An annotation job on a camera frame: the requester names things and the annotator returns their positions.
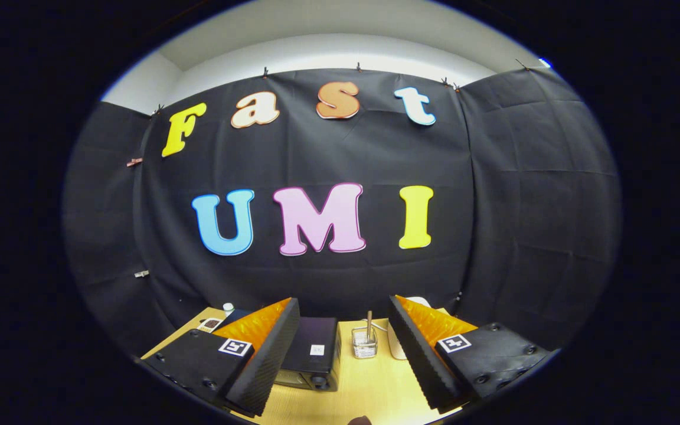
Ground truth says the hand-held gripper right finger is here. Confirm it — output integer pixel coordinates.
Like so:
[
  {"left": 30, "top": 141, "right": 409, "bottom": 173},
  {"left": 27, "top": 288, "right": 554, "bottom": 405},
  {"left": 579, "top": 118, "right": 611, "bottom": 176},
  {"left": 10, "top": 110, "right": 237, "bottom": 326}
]
[{"left": 388, "top": 295, "right": 556, "bottom": 414}]

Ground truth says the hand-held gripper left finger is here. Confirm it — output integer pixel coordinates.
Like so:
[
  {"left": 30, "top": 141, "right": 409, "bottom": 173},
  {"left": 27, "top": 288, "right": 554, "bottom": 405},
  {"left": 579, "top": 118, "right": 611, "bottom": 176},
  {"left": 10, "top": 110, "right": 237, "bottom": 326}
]
[{"left": 139, "top": 297, "right": 301, "bottom": 417}]

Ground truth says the black toaster oven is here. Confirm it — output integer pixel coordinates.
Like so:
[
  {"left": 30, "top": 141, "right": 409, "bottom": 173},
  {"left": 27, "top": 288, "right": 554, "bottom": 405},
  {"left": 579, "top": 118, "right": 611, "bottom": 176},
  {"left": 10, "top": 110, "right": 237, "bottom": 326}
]
[{"left": 228, "top": 308, "right": 342, "bottom": 393}]

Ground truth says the white toaster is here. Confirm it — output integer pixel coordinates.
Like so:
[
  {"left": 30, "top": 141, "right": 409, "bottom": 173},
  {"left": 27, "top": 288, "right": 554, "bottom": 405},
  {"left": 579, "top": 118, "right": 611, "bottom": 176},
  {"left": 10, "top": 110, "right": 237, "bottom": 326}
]
[{"left": 387, "top": 296, "right": 432, "bottom": 361}]

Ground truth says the wire mesh utensil holder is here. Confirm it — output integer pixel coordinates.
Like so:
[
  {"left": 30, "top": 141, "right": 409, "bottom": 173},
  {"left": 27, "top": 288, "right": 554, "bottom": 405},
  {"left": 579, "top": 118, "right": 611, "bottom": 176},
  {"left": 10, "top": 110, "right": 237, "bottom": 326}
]
[{"left": 351, "top": 328, "right": 378, "bottom": 359}]

